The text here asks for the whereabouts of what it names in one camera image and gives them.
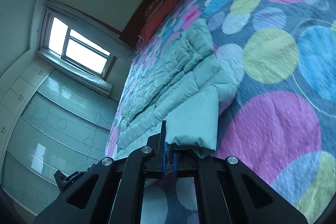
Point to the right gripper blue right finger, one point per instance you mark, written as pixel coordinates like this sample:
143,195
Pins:
227,191

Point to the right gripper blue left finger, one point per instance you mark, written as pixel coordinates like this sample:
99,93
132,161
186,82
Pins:
112,191

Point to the light green puffer jacket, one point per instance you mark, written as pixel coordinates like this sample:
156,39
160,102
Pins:
186,67

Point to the glossy white wardrobe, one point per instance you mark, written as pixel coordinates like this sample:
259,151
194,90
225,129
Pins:
49,123

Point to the left window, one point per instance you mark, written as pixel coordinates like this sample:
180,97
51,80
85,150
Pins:
67,45

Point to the colourful dotted bedspread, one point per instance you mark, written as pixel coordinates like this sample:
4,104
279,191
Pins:
281,123

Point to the brown embroidered pillow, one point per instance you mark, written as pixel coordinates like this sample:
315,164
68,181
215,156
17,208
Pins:
152,9

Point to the red blanket at headboard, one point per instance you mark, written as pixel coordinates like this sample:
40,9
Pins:
152,25

